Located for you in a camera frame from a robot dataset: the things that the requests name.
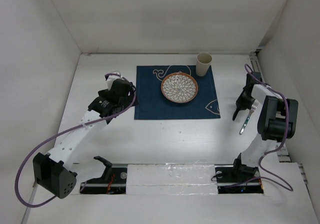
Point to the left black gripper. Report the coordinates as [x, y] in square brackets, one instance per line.
[130, 98]

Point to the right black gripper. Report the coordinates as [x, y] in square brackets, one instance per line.
[241, 105]

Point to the green-handled metal fork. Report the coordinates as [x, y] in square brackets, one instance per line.
[251, 111]

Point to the blue whale cloth napkin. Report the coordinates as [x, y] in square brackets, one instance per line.
[153, 105]

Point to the beige ceramic cup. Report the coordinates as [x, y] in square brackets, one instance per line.
[203, 62]

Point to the floral orange-rimmed plate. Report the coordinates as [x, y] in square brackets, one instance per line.
[179, 87]

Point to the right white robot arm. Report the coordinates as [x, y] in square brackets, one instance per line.
[277, 122]

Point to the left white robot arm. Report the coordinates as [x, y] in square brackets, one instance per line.
[53, 170]

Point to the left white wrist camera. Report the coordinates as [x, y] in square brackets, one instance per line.
[111, 77]

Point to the aluminium side rail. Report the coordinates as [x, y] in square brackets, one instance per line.
[276, 123]

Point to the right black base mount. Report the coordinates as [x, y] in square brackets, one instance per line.
[229, 182]

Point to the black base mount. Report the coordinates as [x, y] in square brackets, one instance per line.
[229, 182]
[113, 180]

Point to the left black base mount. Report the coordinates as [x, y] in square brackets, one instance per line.
[113, 180]

